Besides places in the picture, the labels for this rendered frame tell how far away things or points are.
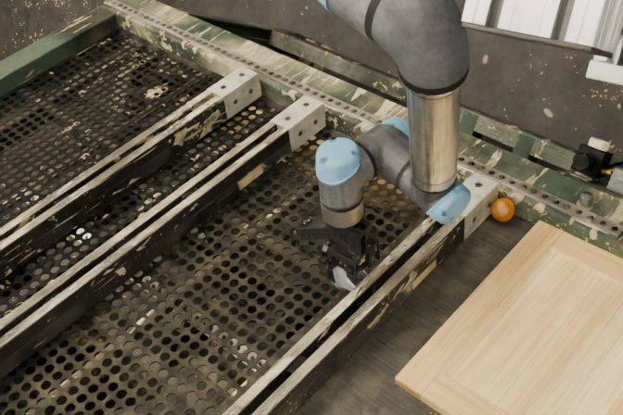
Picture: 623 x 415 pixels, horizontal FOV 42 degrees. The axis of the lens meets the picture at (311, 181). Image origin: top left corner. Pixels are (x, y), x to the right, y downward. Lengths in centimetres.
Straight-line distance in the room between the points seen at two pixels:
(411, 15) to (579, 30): 54
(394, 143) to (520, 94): 137
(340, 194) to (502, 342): 41
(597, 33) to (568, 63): 217
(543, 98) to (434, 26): 168
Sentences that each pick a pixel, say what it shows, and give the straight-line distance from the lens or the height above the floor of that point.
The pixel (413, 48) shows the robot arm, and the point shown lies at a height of 161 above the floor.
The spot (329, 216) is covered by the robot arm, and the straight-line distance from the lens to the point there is 142.
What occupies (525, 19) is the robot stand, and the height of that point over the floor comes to 203.
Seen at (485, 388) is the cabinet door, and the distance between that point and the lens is 148.
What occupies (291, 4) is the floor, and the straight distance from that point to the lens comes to 326.
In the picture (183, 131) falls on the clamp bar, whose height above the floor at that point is 113.
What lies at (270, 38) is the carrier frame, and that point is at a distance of 307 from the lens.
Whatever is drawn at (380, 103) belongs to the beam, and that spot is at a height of 83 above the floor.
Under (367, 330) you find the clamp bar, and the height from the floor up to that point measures 126.
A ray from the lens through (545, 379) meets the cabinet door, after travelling 150.
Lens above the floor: 252
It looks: 53 degrees down
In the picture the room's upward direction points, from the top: 92 degrees counter-clockwise
